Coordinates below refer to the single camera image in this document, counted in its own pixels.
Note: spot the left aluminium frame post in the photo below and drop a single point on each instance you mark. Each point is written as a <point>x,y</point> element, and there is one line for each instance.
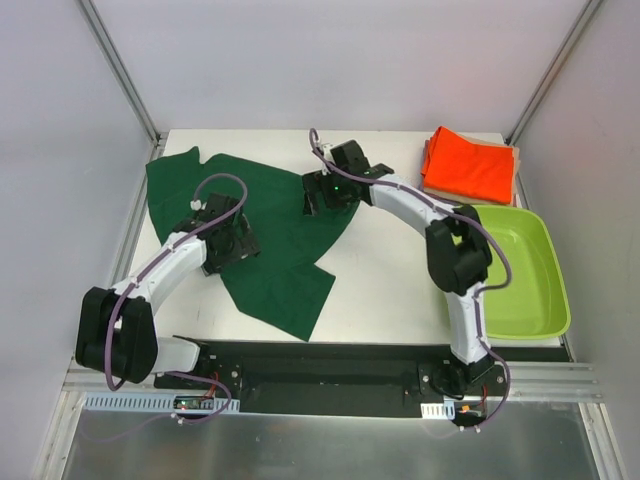
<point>109,50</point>

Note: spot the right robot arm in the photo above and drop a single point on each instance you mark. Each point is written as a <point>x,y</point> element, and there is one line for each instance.
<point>458,248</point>

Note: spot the left white cable duct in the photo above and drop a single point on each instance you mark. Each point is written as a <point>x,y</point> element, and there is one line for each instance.
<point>159,403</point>

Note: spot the dark green t-shirt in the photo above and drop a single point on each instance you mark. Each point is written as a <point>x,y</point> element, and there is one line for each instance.
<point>282,286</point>

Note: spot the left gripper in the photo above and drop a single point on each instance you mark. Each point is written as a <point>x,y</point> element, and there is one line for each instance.
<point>240,245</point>

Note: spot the orange folded t-shirt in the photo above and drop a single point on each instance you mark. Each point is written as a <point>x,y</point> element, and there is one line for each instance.
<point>467,162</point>

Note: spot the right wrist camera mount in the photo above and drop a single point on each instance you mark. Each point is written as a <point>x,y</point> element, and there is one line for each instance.
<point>326,158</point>

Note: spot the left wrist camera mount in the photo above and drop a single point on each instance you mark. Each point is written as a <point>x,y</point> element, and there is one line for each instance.
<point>198,205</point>

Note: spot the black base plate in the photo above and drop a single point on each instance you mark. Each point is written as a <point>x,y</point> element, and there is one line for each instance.
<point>361,380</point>

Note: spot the right aluminium frame post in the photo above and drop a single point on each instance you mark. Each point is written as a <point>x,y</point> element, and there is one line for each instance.
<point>586,15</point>

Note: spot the aluminium frame post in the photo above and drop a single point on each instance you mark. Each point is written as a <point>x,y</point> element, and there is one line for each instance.
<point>109,50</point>
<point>586,15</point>

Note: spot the white cable duct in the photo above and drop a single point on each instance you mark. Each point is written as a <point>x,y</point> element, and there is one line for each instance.
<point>438,411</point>
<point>159,403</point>

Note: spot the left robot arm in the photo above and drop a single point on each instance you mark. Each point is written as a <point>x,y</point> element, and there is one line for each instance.
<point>117,323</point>

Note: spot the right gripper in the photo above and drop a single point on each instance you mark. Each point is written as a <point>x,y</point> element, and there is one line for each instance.
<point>312,192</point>

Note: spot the lime green plastic tray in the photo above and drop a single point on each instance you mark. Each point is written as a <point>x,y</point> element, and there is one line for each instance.
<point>535,304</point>

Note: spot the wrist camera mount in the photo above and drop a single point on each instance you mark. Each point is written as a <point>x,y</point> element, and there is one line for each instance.
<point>326,158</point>
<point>198,205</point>

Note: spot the right white cable duct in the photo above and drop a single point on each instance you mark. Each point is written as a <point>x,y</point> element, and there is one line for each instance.
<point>438,411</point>

